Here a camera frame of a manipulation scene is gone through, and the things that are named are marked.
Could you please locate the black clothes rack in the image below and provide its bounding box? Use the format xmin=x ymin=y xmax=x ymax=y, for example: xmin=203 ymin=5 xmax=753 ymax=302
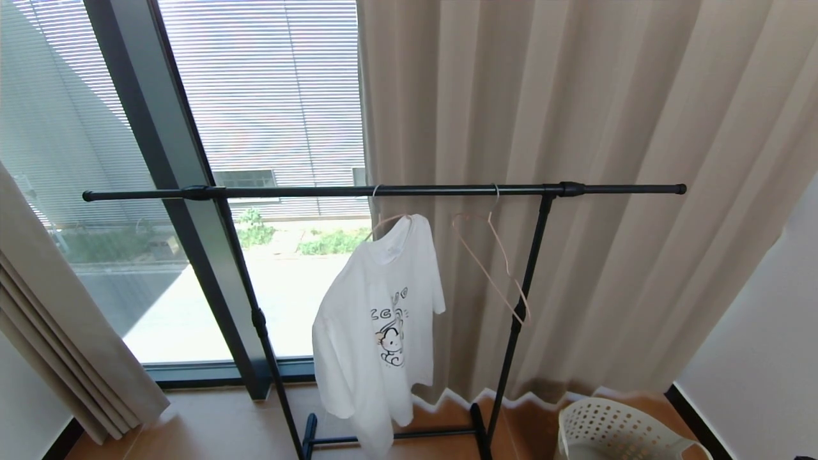
xmin=82 ymin=182 xmax=688 ymax=460

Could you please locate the white laundry basket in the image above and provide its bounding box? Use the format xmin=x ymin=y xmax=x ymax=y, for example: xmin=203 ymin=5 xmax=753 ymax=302
xmin=558 ymin=396 xmax=715 ymax=460

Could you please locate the white garment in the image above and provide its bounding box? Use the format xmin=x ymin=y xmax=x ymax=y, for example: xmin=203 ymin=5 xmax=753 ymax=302
xmin=312 ymin=214 xmax=447 ymax=458

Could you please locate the pink clothes hanger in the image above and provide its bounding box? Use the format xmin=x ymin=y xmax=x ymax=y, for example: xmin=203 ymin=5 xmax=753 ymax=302
xmin=363 ymin=184 xmax=413 ymax=243
xmin=451 ymin=184 xmax=532 ymax=325

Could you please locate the beige curtain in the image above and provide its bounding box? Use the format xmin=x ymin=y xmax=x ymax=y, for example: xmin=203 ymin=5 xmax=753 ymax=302
xmin=0 ymin=163 xmax=171 ymax=445
xmin=357 ymin=0 xmax=818 ymax=410

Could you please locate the window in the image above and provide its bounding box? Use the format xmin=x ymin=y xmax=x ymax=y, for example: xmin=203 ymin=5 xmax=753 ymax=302
xmin=0 ymin=0 xmax=374 ymax=387

